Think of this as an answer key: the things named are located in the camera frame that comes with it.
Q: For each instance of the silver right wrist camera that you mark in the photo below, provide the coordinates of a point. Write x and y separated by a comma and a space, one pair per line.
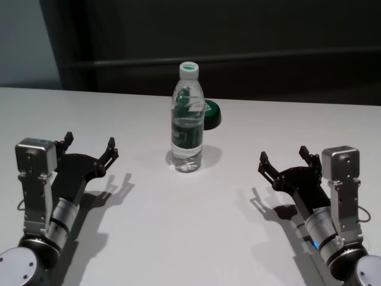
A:
342, 167

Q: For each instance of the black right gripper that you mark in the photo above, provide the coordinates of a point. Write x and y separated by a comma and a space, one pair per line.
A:
306, 184

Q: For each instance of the clear water bottle green label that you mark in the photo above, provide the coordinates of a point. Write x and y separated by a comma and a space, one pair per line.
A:
187, 134

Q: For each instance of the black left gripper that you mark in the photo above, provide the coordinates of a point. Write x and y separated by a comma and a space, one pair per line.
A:
76, 169

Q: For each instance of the green push button black base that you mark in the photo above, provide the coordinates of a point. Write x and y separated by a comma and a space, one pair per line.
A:
212, 114

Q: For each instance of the grey horizontal rail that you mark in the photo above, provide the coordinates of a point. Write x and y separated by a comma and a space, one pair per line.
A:
268, 60

